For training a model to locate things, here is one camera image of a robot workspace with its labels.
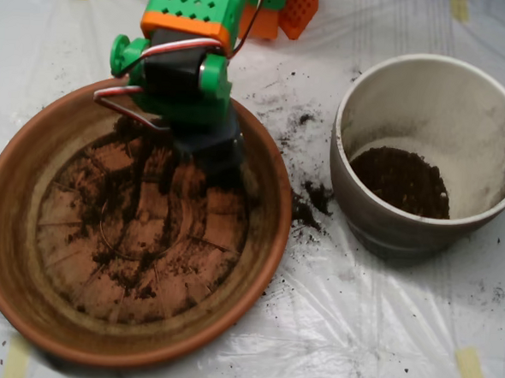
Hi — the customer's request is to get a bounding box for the dark soil pile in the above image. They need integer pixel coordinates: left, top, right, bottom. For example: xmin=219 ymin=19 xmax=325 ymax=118
xmin=63 ymin=113 xmax=258 ymax=308

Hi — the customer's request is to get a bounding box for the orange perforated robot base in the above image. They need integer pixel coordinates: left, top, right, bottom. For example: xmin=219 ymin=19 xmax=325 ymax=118
xmin=238 ymin=0 xmax=321 ymax=43

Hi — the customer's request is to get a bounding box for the terracotta saucer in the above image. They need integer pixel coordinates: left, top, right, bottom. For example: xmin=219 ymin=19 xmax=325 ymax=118
xmin=0 ymin=65 xmax=301 ymax=378

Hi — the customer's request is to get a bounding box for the white ceramic pot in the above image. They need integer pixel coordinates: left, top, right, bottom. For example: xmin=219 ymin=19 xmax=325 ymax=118
xmin=323 ymin=48 xmax=505 ymax=269

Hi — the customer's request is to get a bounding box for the clear plastic sheet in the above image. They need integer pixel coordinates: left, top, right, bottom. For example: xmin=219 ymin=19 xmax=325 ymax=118
xmin=0 ymin=0 xmax=505 ymax=378

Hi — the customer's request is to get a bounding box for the red white wrist servo cable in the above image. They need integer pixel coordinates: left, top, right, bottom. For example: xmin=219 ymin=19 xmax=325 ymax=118
xmin=111 ymin=0 xmax=266 ymax=87

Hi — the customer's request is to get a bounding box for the red white gripper servo cable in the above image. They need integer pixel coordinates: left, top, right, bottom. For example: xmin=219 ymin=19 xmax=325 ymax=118
xmin=91 ymin=82 xmax=173 ymax=134

